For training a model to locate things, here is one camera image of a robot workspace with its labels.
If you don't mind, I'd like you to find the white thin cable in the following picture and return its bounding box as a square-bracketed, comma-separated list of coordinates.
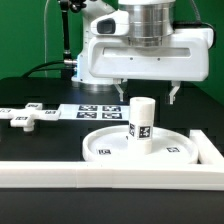
[43, 0, 52, 78]

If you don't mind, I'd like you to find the white L-shaped fence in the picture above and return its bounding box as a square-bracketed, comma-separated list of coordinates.
[0, 130, 224, 191]

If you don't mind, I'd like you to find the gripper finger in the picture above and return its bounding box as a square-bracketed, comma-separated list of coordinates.
[168, 81, 181, 105]
[114, 79, 125, 102]

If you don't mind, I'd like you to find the white marker sheet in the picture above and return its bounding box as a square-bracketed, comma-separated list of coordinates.
[59, 104, 129, 121]

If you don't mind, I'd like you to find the black cable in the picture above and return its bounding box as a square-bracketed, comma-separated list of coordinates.
[21, 60, 73, 79]

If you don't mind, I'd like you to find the white cross-shaped table base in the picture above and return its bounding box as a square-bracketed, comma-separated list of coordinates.
[0, 103, 61, 132]

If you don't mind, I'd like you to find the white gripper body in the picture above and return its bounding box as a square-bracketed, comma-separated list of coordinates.
[88, 10, 214, 81]

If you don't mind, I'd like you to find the white round table top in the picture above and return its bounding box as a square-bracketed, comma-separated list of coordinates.
[82, 125, 199, 165]

